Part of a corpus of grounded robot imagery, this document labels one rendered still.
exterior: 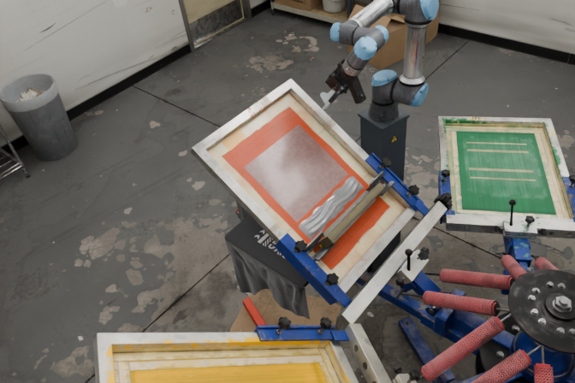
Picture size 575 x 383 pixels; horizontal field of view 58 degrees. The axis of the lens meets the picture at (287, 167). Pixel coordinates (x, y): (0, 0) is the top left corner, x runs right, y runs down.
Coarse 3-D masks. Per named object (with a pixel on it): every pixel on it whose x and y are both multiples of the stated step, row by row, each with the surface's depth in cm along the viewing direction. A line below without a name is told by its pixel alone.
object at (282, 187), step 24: (240, 144) 208; (264, 144) 211; (240, 168) 203; (264, 168) 206; (288, 168) 210; (264, 192) 201; (288, 192) 204; (312, 192) 208; (288, 216) 200; (336, 216) 206; (336, 264) 197
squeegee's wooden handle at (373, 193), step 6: (378, 186) 206; (384, 186) 208; (372, 192) 204; (378, 192) 205; (366, 198) 202; (372, 198) 203; (360, 204) 200; (366, 204) 201; (354, 210) 198; (360, 210) 199; (348, 216) 196; (354, 216) 197; (342, 222) 194; (348, 222) 195; (336, 228) 192; (342, 228) 193; (330, 234) 190; (336, 234) 191; (324, 240) 192; (330, 240) 189; (324, 246) 194
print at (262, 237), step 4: (260, 232) 242; (264, 232) 242; (256, 236) 240; (260, 236) 240; (264, 236) 240; (268, 236) 240; (256, 240) 238; (260, 240) 238; (264, 240) 238; (268, 240) 238; (272, 240) 237; (264, 244) 236; (268, 244) 236; (272, 244) 236; (268, 248) 234; (272, 248) 234; (276, 252) 232
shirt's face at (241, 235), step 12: (240, 228) 245; (252, 228) 244; (240, 240) 239; (252, 240) 239; (252, 252) 233; (264, 252) 232; (276, 264) 226; (288, 264) 226; (288, 276) 221; (300, 276) 220
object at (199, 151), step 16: (288, 80) 226; (272, 96) 219; (304, 96) 225; (256, 112) 213; (320, 112) 224; (224, 128) 204; (336, 128) 222; (208, 144) 199; (352, 144) 221; (208, 160) 196; (224, 176) 195; (240, 192) 194; (256, 208) 193; (272, 224) 192; (400, 224) 210; (384, 240) 204; (368, 256) 199; (352, 272) 193
